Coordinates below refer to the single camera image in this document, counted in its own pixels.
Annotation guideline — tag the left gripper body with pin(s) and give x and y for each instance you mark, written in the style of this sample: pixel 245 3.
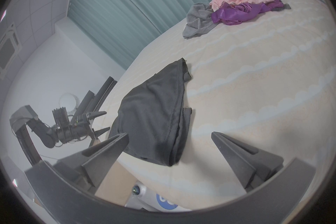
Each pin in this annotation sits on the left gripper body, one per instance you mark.
pixel 80 129

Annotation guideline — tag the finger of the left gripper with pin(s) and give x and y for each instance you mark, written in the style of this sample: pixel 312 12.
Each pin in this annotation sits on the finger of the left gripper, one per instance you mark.
pixel 97 114
pixel 101 131

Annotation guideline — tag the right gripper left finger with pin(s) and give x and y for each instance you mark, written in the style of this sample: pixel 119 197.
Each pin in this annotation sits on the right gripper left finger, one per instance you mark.
pixel 78 167

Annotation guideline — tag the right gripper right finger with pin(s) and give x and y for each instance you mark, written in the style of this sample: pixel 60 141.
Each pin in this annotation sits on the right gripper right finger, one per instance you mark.
pixel 252 162

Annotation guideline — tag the black T-shirt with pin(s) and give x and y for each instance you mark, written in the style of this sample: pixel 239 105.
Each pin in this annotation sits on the black T-shirt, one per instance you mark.
pixel 152 112

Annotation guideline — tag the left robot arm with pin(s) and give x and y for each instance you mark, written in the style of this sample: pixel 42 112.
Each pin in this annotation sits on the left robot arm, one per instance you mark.
pixel 23 115

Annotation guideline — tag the bed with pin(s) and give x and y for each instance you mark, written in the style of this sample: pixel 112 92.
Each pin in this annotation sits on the bed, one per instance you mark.
pixel 249 73

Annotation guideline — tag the grey garment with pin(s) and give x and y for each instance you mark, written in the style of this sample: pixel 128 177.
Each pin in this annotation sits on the grey garment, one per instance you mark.
pixel 196 20

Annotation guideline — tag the purple garment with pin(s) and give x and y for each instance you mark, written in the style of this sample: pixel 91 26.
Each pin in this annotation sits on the purple garment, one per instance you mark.
pixel 236 14

